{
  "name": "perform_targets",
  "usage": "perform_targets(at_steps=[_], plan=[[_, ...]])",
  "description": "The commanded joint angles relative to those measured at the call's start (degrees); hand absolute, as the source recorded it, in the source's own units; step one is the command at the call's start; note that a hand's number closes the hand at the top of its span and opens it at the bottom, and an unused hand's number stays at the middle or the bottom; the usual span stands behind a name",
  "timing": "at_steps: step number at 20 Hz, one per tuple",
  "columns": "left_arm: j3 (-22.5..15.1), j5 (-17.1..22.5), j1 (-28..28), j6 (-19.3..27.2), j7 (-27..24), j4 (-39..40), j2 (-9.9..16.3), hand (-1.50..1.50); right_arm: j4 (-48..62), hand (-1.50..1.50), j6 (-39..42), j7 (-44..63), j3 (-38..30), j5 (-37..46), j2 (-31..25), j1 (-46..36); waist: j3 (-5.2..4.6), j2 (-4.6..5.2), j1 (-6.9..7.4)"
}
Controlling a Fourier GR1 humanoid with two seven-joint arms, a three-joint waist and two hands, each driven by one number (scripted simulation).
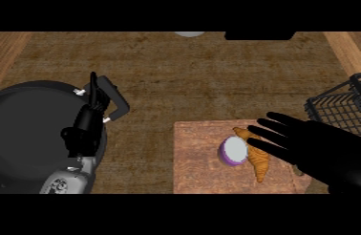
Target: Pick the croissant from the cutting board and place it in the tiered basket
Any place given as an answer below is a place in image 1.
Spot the white round object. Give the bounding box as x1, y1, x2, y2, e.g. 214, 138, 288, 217
174, 31, 208, 38

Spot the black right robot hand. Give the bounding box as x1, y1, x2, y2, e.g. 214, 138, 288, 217
247, 111, 361, 195

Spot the brown wooden cutting board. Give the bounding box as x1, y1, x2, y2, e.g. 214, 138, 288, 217
173, 118, 313, 195

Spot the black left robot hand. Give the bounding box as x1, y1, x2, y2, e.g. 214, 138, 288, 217
60, 71, 113, 159

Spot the black appliance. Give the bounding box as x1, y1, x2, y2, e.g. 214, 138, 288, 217
223, 31, 298, 41

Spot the golden brown croissant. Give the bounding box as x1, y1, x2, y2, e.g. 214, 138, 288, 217
232, 126, 272, 184

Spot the dark grey pot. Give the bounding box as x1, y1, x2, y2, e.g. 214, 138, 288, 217
0, 75, 132, 195

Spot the black wire tiered basket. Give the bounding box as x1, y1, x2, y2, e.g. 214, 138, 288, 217
304, 73, 361, 138

